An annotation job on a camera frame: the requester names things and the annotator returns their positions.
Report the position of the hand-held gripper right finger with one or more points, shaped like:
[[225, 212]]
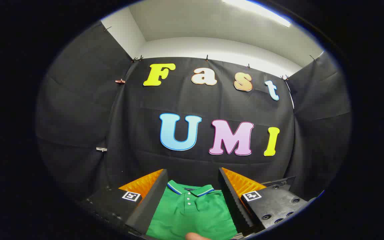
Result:
[[232, 200]]

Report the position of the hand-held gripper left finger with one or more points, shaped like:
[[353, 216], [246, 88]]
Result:
[[152, 200]]

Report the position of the green polo shirt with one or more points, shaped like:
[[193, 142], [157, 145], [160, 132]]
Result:
[[192, 216]]

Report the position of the pink clothes clip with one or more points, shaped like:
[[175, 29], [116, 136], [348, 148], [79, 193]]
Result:
[[120, 81]]

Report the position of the silver metal clip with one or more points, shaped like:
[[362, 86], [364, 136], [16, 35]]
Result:
[[101, 149]]

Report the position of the black backdrop cloth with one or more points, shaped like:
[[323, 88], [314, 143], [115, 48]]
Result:
[[185, 100]]

